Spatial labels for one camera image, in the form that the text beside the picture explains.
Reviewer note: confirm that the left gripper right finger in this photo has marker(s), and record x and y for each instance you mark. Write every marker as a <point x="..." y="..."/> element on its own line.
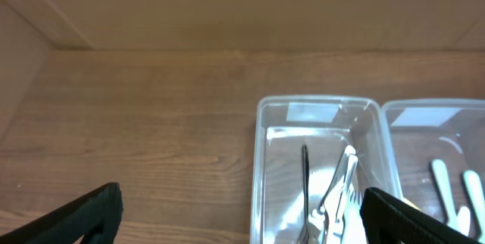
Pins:
<point x="388" y="220"/>

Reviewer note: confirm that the clear plastic container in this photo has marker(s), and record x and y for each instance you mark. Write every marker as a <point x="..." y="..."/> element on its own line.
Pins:
<point x="451" y="130"/>
<point x="326" y="124"/>

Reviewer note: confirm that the teal plastic knife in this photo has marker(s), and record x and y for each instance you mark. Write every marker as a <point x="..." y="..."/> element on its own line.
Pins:
<point x="475" y="192"/>

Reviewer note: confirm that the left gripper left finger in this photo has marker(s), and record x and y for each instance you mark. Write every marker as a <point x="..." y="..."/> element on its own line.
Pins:
<point x="92" y="218"/>

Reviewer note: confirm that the white plastic knife in container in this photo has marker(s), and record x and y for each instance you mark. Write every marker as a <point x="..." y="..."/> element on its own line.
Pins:
<point x="464" y="220"/>

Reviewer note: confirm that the left clear plastic container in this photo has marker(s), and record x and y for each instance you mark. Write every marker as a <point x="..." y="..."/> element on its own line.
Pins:
<point x="326" y="124"/>

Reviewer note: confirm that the white plastic fork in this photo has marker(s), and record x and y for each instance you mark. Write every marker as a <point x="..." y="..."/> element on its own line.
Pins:
<point x="353" y="231"/>

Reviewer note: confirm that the yellow plastic knife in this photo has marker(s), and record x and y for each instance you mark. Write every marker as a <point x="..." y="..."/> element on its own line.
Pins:
<point x="410" y="203"/>

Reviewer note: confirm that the black plastic utensil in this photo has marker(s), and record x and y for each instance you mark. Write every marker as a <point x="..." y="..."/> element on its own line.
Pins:
<point x="304" y="235"/>

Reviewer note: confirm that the light blue plastic knife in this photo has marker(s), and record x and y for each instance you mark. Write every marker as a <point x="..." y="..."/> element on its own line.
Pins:
<point x="453" y="219"/>

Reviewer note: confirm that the right clear plastic container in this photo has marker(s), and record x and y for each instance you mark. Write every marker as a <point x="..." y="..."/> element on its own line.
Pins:
<point x="451" y="130"/>

